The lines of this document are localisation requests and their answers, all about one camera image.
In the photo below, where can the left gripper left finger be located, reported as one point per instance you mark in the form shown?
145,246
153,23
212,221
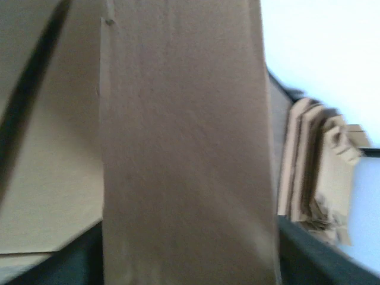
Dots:
79,262

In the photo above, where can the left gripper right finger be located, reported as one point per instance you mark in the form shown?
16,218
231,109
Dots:
306,260

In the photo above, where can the cardboard box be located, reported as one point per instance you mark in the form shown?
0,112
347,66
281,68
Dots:
151,117

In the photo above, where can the stack of flat cardboard sheets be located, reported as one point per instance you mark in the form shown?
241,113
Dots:
320,154

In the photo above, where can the right black corner post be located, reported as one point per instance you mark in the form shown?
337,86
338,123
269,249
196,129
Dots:
371,152

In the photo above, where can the black aluminium frame rail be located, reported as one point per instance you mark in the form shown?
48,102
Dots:
292,94

